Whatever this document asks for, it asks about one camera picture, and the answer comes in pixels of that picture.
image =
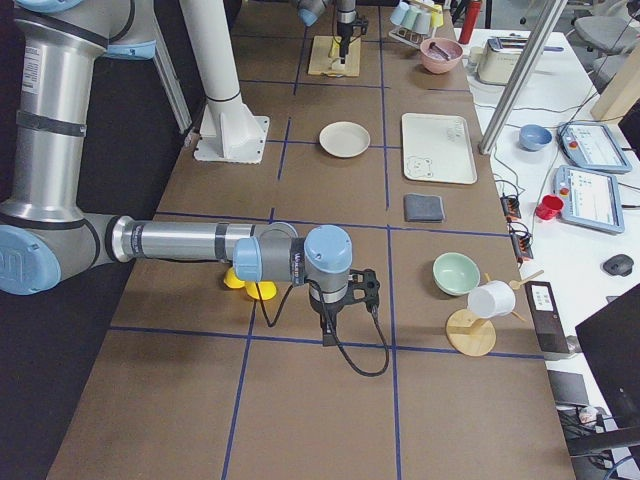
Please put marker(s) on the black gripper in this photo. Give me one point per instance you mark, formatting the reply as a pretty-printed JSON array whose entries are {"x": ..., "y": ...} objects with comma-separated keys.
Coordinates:
[
  {"x": 325, "y": 309},
  {"x": 344, "y": 27}
]

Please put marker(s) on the cream rectangular tray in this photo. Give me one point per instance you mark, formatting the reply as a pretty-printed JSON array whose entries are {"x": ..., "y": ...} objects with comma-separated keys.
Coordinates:
[{"x": 437, "y": 148}]

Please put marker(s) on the yellow plastic knife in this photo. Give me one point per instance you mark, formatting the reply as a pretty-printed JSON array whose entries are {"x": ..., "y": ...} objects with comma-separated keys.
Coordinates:
[{"x": 334, "y": 48}]

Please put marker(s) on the bamboo cutting board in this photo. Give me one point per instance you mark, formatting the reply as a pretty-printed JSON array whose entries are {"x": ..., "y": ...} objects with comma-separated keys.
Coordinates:
[{"x": 320, "y": 62}]

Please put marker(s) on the blue cup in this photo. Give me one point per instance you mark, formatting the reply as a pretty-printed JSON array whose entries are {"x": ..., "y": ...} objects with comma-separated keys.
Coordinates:
[{"x": 399, "y": 13}]

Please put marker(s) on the clear acrylic cup rack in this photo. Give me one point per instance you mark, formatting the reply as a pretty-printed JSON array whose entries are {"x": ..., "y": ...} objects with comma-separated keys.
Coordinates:
[{"x": 407, "y": 37}]

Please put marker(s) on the green cup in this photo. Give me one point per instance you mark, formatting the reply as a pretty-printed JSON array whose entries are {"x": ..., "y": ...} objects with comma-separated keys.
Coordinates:
[{"x": 410, "y": 17}]

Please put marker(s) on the grey cup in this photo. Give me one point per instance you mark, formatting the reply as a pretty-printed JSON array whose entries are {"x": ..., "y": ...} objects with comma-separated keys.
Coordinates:
[{"x": 422, "y": 24}]

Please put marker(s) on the cream round plate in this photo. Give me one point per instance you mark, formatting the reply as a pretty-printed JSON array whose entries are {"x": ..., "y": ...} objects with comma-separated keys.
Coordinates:
[{"x": 344, "y": 139}]

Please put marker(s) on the pink bowl with ice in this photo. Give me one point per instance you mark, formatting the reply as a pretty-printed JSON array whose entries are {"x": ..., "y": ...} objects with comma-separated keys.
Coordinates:
[{"x": 433, "y": 62}]

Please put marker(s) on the yellow cup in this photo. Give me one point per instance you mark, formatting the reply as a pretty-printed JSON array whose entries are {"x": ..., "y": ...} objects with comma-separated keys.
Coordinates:
[{"x": 437, "y": 18}]

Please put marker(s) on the green bowl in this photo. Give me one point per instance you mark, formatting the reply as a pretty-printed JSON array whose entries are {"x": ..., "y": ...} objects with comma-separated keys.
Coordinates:
[{"x": 455, "y": 273}]

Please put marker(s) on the wooden mug stand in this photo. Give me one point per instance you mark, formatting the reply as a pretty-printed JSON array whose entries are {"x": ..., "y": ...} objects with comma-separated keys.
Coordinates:
[{"x": 474, "y": 336}]

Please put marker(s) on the grey folded cloth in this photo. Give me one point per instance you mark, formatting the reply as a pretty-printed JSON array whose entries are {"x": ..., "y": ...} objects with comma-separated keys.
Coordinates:
[{"x": 423, "y": 208}]

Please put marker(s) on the cream toaster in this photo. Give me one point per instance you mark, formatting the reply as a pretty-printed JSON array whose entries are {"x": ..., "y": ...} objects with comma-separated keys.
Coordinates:
[{"x": 499, "y": 58}]

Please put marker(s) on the white mug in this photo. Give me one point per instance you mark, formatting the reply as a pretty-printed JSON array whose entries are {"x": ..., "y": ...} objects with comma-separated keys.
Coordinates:
[{"x": 493, "y": 299}]

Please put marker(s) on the blue bowl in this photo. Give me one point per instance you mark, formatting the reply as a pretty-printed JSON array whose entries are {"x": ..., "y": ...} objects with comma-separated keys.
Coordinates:
[{"x": 533, "y": 137}]

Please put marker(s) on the black remote box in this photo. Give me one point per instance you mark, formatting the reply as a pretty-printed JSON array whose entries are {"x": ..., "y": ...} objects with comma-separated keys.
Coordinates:
[{"x": 547, "y": 323}]

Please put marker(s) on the red cup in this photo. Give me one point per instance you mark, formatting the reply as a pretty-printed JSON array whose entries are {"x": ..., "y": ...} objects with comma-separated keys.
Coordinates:
[{"x": 549, "y": 207}]

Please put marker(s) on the teach pendant far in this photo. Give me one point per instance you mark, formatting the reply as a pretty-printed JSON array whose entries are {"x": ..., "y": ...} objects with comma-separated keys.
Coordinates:
[{"x": 591, "y": 145}]

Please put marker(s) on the teach pendant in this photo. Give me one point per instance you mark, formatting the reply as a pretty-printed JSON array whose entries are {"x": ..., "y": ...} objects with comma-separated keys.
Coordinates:
[
  {"x": 591, "y": 145},
  {"x": 591, "y": 199}
]

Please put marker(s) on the teach pendant near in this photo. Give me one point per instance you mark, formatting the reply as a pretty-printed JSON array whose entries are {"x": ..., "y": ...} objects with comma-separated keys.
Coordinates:
[{"x": 591, "y": 199}]

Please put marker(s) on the black computer mouse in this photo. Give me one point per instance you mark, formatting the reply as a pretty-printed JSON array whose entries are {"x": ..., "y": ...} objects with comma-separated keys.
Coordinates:
[{"x": 618, "y": 265}]

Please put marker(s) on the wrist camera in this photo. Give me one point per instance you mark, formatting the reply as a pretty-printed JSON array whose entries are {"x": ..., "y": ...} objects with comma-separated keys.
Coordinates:
[{"x": 363, "y": 287}]

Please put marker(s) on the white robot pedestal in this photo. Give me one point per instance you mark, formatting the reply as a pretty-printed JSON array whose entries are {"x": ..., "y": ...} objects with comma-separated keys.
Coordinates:
[{"x": 229, "y": 132}]

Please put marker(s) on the aluminium frame post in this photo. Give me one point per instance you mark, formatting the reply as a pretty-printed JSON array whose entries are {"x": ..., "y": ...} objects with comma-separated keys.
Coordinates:
[{"x": 523, "y": 69}]

